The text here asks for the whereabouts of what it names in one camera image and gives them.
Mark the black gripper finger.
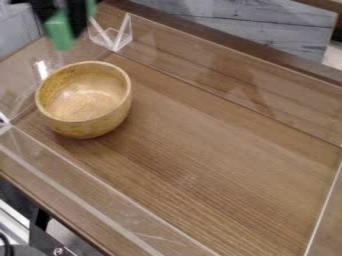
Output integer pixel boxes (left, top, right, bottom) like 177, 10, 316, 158
29, 0, 57, 23
65, 0, 86, 38

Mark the green rectangular block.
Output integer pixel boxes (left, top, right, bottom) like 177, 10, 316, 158
42, 0, 97, 51

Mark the brown wooden bowl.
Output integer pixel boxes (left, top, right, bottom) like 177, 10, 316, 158
34, 61, 132, 139

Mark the clear acrylic front barrier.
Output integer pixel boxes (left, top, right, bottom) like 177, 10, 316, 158
0, 113, 219, 256

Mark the clear acrylic corner bracket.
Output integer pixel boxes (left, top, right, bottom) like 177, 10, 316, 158
88, 14, 132, 52

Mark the black table leg bracket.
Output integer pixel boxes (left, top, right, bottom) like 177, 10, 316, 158
29, 208, 77, 256

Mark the black cable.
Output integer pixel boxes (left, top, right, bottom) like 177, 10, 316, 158
0, 231, 14, 256

